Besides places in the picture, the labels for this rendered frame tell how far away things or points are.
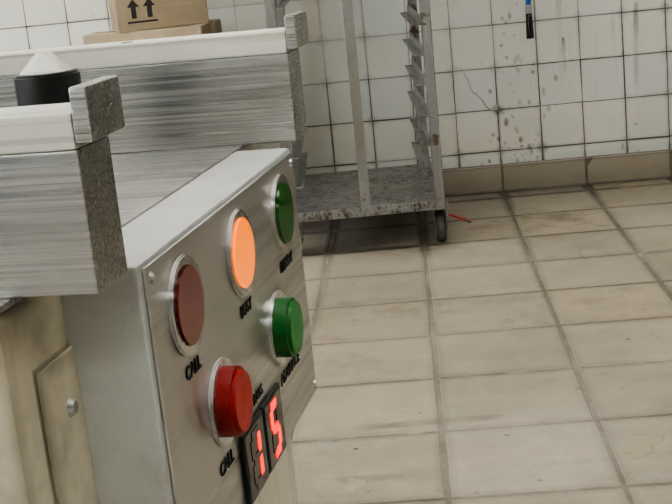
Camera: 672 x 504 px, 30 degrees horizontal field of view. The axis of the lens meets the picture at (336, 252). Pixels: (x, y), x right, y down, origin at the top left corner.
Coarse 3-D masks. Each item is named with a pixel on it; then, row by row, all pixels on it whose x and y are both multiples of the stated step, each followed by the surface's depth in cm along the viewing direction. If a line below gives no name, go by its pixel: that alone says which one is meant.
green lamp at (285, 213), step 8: (280, 184) 63; (280, 192) 63; (288, 192) 65; (280, 200) 63; (288, 200) 65; (280, 208) 63; (288, 208) 65; (280, 216) 63; (288, 216) 65; (280, 224) 63; (288, 224) 64; (280, 232) 63; (288, 232) 64; (288, 240) 64
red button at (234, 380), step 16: (224, 368) 53; (240, 368) 53; (224, 384) 52; (240, 384) 52; (224, 400) 52; (240, 400) 52; (224, 416) 52; (240, 416) 52; (224, 432) 52; (240, 432) 53
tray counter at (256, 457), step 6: (252, 432) 56; (258, 432) 57; (252, 438) 56; (258, 438) 57; (252, 444) 56; (258, 444) 57; (252, 450) 56; (258, 450) 57; (252, 456) 56; (258, 456) 57; (264, 468) 58; (258, 480) 57; (258, 486) 57
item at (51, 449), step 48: (48, 96) 60; (144, 192) 58; (0, 336) 41; (48, 336) 44; (0, 384) 41; (48, 384) 44; (0, 432) 42; (48, 432) 44; (0, 480) 42; (48, 480) 44; (288, 480) 75
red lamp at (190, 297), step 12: (180, 276) 48; (192, 276) 49; (180, 288) 48; (192, 288) 49; (180, 300) 48; (192, 300) 49; (180, 312) 48; (192, 312) 49; (180, 324) 48; (192, 324) 49; (192, 336) 49
